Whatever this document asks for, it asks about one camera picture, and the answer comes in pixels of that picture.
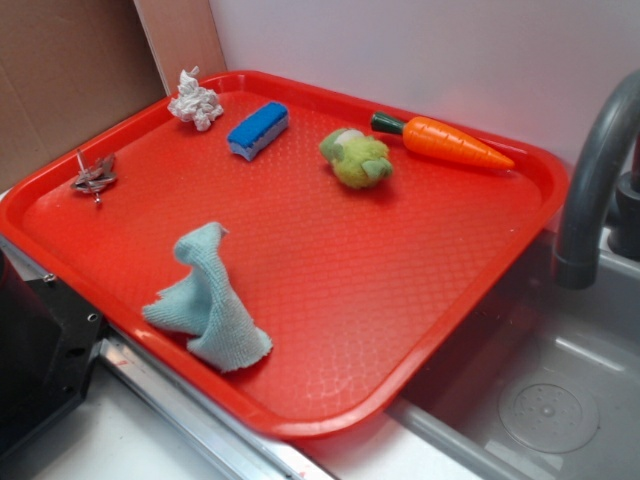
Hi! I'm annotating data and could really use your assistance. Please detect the silver keys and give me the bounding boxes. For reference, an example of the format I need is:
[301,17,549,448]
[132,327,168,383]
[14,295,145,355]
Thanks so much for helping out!
[70,149,118,206]

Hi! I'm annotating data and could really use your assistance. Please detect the red plastic tray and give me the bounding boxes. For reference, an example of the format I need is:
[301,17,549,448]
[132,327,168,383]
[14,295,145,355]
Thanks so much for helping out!
[1,71,568,439]

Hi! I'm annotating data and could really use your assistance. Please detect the green plush toy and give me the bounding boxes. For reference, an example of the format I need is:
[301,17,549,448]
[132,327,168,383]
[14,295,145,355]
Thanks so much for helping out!
[319,128,393,189]

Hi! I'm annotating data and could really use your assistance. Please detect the blue sponge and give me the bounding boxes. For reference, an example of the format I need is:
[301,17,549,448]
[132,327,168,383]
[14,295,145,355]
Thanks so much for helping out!
[227,102,289,161]

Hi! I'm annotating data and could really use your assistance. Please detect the light blue cloth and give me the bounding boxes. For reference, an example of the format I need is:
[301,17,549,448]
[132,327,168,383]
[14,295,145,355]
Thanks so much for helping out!
[142,222,273,373]

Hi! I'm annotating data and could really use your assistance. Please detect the orange plastic carrot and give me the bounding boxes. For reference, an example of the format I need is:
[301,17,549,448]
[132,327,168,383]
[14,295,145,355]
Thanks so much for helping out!
[370,112,515,171]

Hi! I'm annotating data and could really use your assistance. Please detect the crumpled white paper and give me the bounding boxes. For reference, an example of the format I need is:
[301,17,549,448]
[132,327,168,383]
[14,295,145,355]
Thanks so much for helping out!
[167,66,224,132]

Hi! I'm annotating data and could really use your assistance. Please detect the grey toy faucet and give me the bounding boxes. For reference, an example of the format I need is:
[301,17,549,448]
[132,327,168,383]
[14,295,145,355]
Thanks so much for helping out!
[551,71,639,289]

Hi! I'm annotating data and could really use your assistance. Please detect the grey toy sink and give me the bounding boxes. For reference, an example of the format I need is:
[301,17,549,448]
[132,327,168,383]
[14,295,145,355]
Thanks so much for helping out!
[303,238,639,479]

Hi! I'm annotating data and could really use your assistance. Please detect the dark faucet knob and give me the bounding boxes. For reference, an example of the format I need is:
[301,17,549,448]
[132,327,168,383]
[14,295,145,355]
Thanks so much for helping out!
[607,158,639,260]

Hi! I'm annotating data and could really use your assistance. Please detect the brown cardboard panel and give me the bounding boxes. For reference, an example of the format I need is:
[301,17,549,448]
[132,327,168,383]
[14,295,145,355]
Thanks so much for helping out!
[1,1,165,190]

